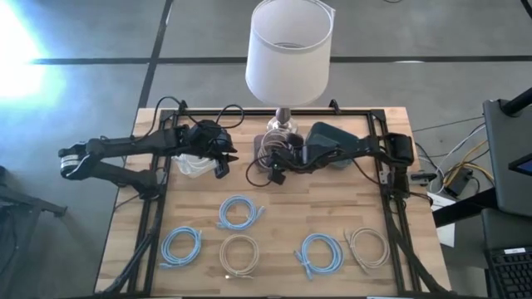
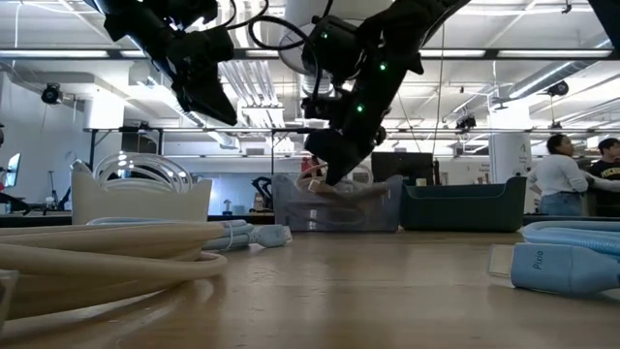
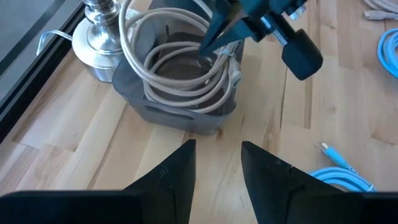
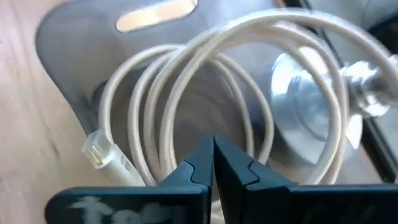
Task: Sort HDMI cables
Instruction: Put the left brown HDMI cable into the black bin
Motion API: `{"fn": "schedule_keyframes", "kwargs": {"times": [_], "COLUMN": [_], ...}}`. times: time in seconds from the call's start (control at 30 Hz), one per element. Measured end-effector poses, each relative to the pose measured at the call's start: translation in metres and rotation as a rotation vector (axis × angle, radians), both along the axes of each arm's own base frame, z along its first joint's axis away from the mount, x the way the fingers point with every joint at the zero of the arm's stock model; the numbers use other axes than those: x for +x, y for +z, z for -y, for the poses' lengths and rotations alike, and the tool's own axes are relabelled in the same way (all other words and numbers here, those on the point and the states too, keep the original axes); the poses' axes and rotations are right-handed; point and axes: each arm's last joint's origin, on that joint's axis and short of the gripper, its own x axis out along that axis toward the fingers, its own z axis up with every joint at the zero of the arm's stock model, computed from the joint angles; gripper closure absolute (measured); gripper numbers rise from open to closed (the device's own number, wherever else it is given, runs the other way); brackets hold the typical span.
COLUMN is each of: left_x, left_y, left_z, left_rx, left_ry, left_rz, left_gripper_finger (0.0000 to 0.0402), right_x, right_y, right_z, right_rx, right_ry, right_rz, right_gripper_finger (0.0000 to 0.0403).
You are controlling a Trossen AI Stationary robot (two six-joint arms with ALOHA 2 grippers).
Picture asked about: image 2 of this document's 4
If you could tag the black monitor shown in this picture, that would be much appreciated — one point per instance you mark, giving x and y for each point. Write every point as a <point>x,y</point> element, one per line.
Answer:
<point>402,167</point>

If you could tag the smoky clear plastic bin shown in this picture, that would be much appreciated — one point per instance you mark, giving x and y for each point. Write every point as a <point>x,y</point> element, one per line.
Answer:
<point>300,213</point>

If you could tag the white plastic bin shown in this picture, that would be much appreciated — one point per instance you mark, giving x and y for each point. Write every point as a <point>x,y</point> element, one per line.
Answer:
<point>145,206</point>

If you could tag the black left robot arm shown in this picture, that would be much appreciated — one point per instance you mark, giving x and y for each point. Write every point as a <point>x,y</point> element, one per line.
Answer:
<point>140,24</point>

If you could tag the white pillar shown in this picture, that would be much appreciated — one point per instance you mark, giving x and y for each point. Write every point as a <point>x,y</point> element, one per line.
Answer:
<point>508,150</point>

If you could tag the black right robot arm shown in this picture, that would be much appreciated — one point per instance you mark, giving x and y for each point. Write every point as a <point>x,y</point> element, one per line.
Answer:
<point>387,39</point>

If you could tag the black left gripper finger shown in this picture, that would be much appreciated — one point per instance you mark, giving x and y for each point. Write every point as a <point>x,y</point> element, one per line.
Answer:
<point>213,106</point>

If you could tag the black aluminium table frame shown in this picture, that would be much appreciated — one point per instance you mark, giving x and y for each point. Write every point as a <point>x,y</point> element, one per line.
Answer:
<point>29,220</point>

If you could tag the person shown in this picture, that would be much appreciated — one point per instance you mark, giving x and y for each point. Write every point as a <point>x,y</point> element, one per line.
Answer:
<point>608,174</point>
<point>557,179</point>

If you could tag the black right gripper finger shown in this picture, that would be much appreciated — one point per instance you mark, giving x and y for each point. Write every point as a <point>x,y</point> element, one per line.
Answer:
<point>341,172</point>

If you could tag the dark teal plastic bin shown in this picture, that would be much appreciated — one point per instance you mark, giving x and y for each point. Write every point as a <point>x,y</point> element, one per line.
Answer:
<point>460,213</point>

